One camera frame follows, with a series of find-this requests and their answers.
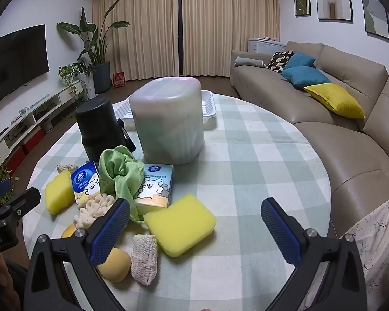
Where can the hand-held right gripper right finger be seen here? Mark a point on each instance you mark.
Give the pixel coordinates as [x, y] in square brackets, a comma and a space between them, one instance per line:
[282, 233]

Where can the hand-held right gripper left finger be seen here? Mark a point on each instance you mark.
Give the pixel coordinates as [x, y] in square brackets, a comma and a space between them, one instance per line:
[110, 230]

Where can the beige looped loofah scrubber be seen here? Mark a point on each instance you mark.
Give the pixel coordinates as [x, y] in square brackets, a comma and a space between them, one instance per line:
[90, 210]

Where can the large orange round sponge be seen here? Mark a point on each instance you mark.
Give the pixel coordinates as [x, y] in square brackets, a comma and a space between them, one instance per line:
[116, 265]

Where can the small yellow sponge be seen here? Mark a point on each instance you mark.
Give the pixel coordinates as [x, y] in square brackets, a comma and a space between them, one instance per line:
[59, 192]

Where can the small orange round sponge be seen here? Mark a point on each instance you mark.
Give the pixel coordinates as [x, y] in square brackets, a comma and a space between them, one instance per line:
[68, 231]

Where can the rectangular beige loofah pad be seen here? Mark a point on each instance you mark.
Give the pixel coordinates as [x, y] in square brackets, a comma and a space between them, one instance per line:
[145, 259]

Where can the blue and yellow tissue pack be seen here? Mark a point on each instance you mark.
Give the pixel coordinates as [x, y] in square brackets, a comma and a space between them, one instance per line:
[84, 184]

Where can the small beige loofah pad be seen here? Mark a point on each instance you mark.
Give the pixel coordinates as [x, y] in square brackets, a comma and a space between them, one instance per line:
[66, 167]

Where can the green cloth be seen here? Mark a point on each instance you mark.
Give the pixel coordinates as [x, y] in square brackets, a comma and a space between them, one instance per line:
[120, 171]

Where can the blue and white tissue pack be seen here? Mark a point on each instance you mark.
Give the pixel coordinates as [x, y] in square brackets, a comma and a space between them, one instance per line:
[155, 188]

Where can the large yellow sponge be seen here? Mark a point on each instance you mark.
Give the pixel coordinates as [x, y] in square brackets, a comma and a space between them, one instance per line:
[180, 225]

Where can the white plastic tray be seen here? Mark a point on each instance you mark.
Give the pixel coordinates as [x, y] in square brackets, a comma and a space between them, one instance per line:
[209, 110]

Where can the red storage box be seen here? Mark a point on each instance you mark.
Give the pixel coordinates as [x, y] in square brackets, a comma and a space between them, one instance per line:
[34, 141]
[14, 159]

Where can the white television cabinet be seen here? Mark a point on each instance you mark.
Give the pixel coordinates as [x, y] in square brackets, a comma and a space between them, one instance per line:
[26, 120]

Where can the floral white clothing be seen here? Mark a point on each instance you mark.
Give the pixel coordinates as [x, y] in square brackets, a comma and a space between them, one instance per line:
[376, 243]

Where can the black cylindrical container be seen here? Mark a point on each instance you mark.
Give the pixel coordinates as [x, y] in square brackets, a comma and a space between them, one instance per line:
[97, 129]

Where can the beige leather sofa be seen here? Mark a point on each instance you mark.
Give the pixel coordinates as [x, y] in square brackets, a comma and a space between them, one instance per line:
[350, 155]

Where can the translucent plastic container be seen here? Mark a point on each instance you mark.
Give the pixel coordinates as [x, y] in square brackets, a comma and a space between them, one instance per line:
[167, 120]

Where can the small bushy green plant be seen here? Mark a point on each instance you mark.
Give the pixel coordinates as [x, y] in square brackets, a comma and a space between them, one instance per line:
[73, 74]

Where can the yellow pillow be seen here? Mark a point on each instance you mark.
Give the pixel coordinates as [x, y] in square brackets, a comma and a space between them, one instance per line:
[335, 99]

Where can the dark grey plant pot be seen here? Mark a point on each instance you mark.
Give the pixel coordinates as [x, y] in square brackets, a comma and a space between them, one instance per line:
[102, 77]

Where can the red paper bag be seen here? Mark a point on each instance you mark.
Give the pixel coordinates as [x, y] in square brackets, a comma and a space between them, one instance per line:
[119, 80]

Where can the blue pillow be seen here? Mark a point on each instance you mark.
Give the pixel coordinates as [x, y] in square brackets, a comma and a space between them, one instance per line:
[306, 77]
[300, 60]

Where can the black and white patterned pillow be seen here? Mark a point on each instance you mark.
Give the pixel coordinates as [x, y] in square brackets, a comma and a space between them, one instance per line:
[277, 61]

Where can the folded grey cloth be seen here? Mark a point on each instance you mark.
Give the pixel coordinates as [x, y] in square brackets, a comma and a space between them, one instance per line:
[248, 62]

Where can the tall leafy green plant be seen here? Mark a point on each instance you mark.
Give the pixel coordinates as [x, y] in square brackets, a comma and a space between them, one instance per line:
[94, 35]

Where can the white appliance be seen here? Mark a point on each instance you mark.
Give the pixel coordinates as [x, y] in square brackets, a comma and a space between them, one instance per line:
[262, 44]

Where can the beige curtain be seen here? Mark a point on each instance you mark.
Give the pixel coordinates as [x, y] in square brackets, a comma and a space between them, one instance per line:
[136, 29]
[230, 22]

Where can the small dark green framed picture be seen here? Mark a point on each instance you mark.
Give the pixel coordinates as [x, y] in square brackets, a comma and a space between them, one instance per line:
[302, 1]

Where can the green and grey framed picture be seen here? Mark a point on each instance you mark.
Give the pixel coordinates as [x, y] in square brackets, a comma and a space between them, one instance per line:
[376, 19]

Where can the black wall television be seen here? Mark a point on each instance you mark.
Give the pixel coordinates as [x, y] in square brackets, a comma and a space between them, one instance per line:
[13, 61]

